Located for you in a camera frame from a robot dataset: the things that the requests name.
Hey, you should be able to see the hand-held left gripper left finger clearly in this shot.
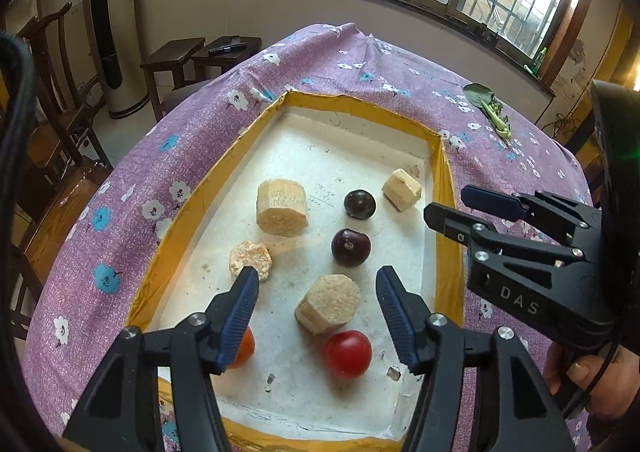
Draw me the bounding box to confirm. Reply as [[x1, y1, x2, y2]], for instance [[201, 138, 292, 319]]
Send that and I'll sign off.
[[62, 266, 261, 452]]

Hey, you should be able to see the white standing air conditioner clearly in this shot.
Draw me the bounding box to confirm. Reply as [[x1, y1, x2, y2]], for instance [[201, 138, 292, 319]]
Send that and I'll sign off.
[[82, 0, 151, 120]]

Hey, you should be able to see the red tomato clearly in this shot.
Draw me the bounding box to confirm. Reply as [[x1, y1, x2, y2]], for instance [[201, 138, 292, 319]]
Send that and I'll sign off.
[[323, 330, 373, 380]]

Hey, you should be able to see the thick black cable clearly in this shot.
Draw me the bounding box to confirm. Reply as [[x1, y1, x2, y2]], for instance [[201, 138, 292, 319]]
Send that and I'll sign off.
[[0, 32, 56, 452]]

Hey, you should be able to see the yellow cardboard tray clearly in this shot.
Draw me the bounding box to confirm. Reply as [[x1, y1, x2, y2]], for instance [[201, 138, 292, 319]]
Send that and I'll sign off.
[[125, 90, 468, 452]]

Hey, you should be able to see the golden door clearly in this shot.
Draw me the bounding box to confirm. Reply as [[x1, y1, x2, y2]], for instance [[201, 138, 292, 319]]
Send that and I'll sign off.
[[600, 6, 640, 87]]

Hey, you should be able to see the person's right hand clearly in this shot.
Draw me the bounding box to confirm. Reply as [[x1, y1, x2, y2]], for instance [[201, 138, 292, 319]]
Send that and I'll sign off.
[[544, 337, 640, 420]]

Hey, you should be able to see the dark purple plum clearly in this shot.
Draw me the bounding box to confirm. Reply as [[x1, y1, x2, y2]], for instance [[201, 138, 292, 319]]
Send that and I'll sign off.
[[331, 228, 372, 267], [344, 190, 376, 220]]

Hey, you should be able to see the orange tomato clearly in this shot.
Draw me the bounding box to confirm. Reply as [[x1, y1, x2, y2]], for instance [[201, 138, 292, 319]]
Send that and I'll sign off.
[[227, 327, 256, 369]]

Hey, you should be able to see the wooden chair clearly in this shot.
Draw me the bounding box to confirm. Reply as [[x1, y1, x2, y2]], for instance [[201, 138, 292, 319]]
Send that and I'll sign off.
[[15, 2, 113, 183], [10, 167, 111, 333]]

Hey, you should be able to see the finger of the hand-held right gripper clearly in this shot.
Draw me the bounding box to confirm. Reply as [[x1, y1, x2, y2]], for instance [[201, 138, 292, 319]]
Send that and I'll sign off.
[[424, 203, 584, 269], [461, 185, 602, 245]]

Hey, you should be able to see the purple floral tablecloth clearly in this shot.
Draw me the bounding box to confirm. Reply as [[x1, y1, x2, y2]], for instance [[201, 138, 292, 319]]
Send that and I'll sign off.
[[22, 22, 596, 452]]

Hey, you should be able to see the green bok choy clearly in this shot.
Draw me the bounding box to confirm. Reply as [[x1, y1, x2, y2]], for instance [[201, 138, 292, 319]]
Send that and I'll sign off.
[[462, 82, 513, 140]]

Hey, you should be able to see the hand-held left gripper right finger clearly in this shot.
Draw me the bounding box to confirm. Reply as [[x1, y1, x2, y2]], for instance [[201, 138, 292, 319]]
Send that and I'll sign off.
[[375, 266, 576, 452]]

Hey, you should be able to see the thin black cable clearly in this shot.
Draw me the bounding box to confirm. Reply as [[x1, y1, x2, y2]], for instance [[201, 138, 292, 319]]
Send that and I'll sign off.
[[560, 344, 623, 420]]

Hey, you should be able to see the dark wooden stool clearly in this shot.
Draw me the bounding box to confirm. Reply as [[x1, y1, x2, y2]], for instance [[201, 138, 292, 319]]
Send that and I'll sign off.
[[140, 38, 206, 117], [192, 36, 262, 82]]

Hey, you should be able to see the hanging wall cable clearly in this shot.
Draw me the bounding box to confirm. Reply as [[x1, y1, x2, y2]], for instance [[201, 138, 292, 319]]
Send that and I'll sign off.
[[550, 82, 591, 133]]

